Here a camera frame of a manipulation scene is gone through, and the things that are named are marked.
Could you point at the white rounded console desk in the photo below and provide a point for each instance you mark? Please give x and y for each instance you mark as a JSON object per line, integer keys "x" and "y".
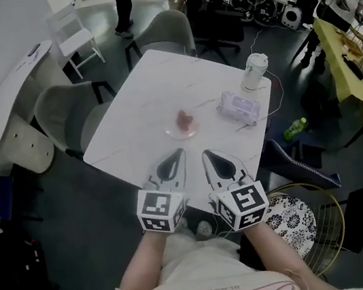
{"x": 13, "y": 110}

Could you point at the white box with round window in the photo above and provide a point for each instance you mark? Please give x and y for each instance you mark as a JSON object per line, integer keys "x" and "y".
{"x": 292, "y": 18}

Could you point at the white wooden chair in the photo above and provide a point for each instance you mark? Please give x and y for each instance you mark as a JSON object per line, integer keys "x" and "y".
{"x": 74, "y": 38}

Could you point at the person's right forearm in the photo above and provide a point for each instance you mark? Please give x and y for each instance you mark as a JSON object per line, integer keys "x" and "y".
{"x": 276, "y": 256}

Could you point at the green plastic bottle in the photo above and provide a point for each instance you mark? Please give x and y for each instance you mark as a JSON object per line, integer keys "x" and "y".
{"x": 294, "y": 129}

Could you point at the grey shell chair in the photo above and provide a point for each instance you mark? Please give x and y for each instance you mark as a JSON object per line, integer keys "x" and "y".
{"x": 165, "y": 30}
{"x": 59, "y": 113}

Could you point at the person's white skirt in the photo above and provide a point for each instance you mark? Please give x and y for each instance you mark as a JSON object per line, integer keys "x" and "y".
{"x": 200, "y": 258}

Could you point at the black padded chair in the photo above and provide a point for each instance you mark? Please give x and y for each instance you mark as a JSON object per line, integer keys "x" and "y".
{"x": 296, "y": 170}

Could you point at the white square marble table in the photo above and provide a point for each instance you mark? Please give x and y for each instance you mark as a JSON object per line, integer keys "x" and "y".
{"x": 145, "y": 95}

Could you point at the yellow table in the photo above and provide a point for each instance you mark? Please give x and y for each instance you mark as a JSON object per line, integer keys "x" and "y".
{"x": 343, "y": 79}

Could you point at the person's left forearm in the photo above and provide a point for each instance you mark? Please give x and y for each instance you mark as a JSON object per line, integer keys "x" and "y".
{"x": 143, "y": 264}

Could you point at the person's white shoe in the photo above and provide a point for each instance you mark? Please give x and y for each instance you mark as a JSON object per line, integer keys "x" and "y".
{"x": 204, "y": 229}

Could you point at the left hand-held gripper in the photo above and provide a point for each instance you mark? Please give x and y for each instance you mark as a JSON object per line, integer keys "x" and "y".
{"x": 159, "y": 210}

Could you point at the white tumbler with lid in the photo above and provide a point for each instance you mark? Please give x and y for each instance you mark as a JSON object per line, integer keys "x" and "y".
{"x": 252, "y": 74}

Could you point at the black slim chair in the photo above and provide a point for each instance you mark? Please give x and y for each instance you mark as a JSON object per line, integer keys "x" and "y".
{"x": 362, "y": 217}

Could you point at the dark remote control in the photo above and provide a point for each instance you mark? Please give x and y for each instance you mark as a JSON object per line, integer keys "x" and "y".
{"x": 34, "y": 49}

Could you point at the pale purple wipes pack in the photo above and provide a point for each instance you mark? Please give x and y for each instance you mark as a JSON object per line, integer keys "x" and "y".
{"x": 237, "y": 109}

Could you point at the white round plate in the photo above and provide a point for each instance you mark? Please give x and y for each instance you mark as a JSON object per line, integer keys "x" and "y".
{"x": 172, "y": 133}

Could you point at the black office chair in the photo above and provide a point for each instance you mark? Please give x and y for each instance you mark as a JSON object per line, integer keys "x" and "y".
{"x": 218, "y": 38}

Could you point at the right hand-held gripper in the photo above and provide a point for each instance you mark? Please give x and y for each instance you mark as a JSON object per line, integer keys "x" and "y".
{"x": 243, "y": 203}

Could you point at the black equipment case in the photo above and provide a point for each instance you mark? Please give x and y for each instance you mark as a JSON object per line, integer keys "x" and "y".
{"x": 266, "y": 13}

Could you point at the black and white floral cushion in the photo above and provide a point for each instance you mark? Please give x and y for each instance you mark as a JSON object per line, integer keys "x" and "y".
{"x": 291, "y": 222}

